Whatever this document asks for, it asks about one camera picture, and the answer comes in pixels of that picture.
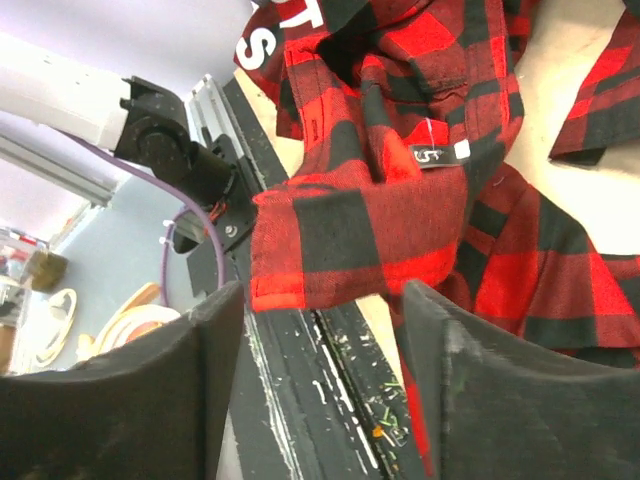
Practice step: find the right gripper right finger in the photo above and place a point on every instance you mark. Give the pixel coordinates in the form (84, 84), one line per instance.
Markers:
(499, 407)

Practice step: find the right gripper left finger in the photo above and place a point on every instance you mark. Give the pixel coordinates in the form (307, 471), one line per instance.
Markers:
(154, 408)

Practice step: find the red black plaid shirt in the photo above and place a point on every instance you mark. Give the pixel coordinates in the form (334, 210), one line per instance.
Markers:
(406, 111)

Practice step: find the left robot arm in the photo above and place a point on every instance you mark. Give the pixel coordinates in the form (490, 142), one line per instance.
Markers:
(187, 146)

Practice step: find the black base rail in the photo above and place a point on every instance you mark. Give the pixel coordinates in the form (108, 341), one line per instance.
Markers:
(314, 395)

